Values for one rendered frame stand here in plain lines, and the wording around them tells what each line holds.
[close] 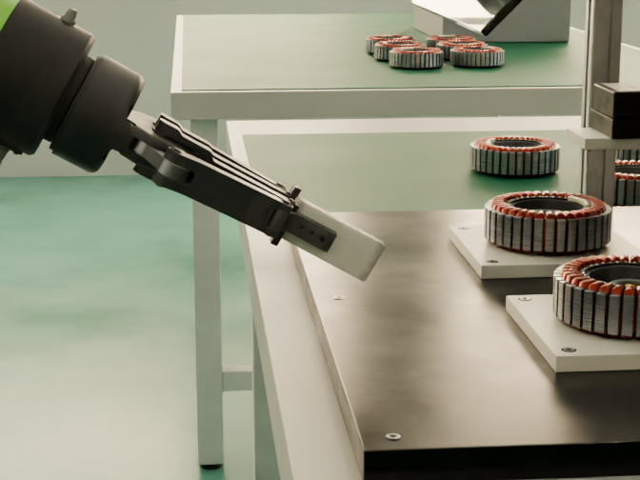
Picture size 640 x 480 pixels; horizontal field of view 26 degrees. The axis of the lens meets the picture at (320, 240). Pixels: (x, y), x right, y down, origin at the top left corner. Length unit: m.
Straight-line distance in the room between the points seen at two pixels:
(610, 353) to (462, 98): 1.66
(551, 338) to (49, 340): 2.71
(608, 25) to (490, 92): 1.18
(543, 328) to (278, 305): 0.26
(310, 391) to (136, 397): 2.21
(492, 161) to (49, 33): 0.90
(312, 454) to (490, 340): 0.21
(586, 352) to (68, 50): 0.40
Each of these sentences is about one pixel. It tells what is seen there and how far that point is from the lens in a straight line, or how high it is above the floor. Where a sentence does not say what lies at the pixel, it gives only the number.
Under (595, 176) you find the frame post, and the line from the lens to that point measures 1.44.
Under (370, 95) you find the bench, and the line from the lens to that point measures 2.55.
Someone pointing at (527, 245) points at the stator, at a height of 0.79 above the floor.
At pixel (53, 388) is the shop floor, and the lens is 3.26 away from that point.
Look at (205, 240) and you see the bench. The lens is 2.62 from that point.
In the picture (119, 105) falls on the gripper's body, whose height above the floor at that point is 0.95.
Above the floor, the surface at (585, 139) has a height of 0.88.
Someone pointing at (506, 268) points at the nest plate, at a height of 0.78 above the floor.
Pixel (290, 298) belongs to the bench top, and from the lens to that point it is 1.19.
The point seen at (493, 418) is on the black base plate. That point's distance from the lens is 0.86.
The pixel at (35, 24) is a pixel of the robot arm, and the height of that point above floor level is 1.00.
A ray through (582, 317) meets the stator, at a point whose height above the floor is 0.79.
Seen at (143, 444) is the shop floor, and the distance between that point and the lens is 2.90.
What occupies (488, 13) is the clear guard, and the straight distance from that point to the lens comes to 0.79.
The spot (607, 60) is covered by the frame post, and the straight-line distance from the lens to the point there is 1.43.
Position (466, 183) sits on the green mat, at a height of 0.75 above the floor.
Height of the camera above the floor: 1.07
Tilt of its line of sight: 14 degrees down
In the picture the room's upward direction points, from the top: straight up
